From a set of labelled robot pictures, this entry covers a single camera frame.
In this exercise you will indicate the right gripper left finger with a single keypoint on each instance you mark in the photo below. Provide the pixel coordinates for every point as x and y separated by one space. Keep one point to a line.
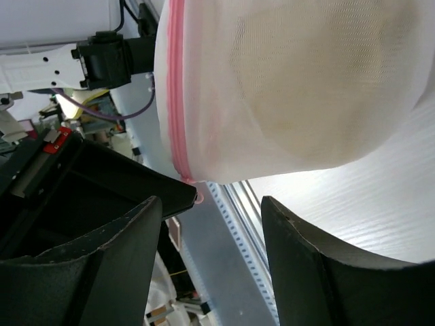
100 278

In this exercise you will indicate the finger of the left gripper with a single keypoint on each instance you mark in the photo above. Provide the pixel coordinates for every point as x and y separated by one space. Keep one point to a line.
55 192

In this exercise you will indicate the slotted cable duct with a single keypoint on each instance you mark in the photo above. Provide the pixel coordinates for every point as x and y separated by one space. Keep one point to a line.
260 276

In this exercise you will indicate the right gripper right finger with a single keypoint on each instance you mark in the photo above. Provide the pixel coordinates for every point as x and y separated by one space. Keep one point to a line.
319 279

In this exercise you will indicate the aluminium rail front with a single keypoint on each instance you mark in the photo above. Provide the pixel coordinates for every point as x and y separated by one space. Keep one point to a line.
247 206

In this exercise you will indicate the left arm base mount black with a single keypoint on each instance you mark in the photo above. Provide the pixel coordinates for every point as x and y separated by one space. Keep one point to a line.
146 22

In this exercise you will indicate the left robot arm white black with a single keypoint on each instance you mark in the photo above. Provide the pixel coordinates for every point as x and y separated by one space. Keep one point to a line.
106 60

